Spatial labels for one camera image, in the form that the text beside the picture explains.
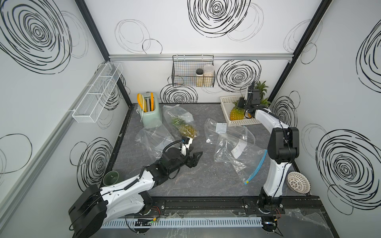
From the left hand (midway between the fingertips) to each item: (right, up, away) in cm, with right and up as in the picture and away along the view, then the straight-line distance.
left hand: (197, 151), depth 76 cm
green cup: (-47, -15, +3) cm, 50 cm away
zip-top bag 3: (+30, -8, +13) cm, 34 cm away
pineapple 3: (+44, +27, +18) cm, 55 cm away
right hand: (+30, +29, +21) cm, 47 cm away
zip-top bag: (-25, +5, +10) cm, 27 cm away
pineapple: (+27, +20, +24) cm, 42 cm away
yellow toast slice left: (-35, +27, +17) cm, 47 cm away
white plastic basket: (+25, +29, +43) cm, 58 cm away
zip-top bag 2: (-12, +21, +17) cm, 30 cm away
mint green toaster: (-29, +16, +19) cm, 39 cm away
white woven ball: (+55, -18, +4) cm, 59 cm away
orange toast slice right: (-30, +28, +22) cm, 47 cm away
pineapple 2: (+46, +38, +26) cm, 65 cm away
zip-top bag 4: (+12, +9, +23) cm, 27 cm away
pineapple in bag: (-8, +10, +17) cm, 22 cm away
